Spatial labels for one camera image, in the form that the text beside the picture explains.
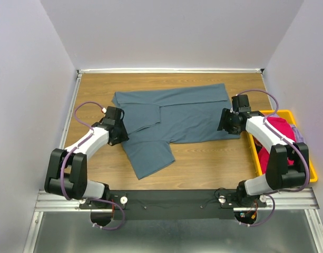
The lavender t-shirt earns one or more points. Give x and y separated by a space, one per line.
285 128

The aluminium back table rail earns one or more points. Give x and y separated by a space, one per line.
167 70

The aluminium front frame rail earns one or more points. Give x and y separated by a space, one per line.
304 199

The magenta t-shirt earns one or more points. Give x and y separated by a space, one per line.
263 156

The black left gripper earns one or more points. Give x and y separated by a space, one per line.
124 136

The aluminium table rail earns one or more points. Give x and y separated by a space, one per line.
69 111
167 70

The aluminium left table rail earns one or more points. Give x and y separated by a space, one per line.
69 111

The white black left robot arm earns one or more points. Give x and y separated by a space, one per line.
67 168

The teal blue t-shirt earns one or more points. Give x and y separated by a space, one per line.
155 119

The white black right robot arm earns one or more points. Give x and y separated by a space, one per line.
288 164

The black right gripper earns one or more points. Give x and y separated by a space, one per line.
226 113

